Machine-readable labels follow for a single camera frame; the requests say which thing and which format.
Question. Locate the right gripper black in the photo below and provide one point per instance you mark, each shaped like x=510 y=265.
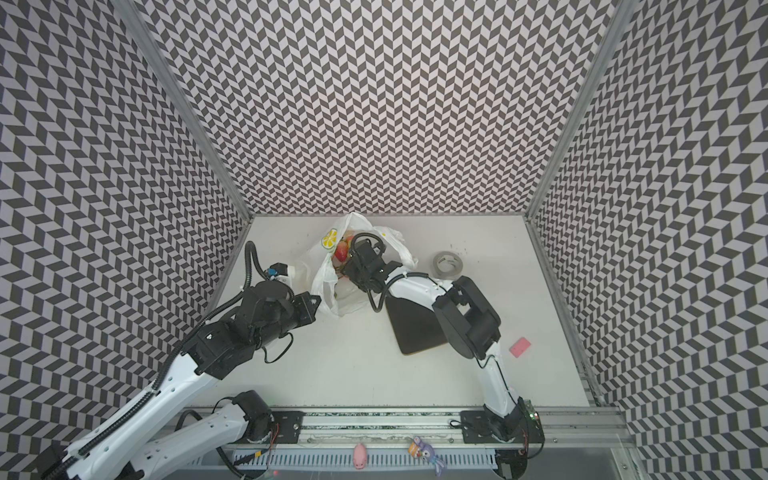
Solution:
x=358 y=264

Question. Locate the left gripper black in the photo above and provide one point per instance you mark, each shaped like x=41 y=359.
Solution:
x=300 y=302

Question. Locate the white plastic bag lemon print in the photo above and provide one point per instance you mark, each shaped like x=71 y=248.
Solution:
x=319 y=271

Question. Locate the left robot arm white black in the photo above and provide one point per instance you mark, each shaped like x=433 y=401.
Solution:
x=125 y=447

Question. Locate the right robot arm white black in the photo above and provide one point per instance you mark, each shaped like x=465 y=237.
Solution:
x=472 y=328

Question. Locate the black square tray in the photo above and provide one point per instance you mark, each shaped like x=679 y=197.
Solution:
x=415 y=327

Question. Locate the clear packing tape roll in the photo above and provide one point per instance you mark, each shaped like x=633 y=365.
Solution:
x=447 y=265

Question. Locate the pink small toy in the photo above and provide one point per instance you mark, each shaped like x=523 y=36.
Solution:
x=360 y=456

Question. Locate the pink eraser block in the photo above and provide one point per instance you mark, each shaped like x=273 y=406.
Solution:
x=519 y=347

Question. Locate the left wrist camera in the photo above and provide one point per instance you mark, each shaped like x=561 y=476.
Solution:
x=279 y=270

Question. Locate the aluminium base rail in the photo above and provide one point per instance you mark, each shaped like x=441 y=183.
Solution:
x=447 y=427

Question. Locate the aluminium corner post left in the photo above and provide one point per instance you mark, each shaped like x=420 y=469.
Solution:
x=137 y=27

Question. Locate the aluminium corner post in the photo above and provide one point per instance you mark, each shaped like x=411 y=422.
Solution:
x=137 y=27
x=596 y=71

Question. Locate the aluminium corner post right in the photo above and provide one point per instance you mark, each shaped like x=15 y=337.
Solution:
x=596 y=71

